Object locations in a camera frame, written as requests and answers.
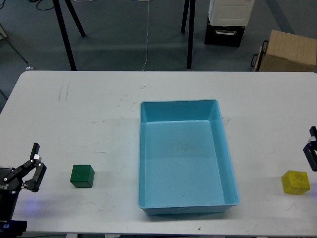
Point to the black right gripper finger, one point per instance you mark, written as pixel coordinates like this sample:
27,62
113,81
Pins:
313,136
311,156

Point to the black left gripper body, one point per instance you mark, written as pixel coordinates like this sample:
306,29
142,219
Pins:
11,180

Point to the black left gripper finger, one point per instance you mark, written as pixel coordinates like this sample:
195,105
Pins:
34,183
24,169

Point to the yellow wooden block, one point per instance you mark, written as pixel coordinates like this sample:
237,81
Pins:
295,182

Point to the green wooden block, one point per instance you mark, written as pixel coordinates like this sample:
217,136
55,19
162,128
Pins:
82,176

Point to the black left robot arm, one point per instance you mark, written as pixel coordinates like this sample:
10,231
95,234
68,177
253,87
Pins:
10,228

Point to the cardboard box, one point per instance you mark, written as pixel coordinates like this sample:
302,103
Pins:
285,52

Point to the light blue plastic box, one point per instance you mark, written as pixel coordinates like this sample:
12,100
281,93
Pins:
184,161

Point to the white storage box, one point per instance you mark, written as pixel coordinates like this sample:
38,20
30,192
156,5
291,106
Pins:
230,12

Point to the black stand right legs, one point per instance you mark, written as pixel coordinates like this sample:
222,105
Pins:
189,17

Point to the black metal handle frame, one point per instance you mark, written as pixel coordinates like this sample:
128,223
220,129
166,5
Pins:
257,58

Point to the black crate with handle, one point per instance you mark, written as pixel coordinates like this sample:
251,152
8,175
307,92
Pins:
229,36

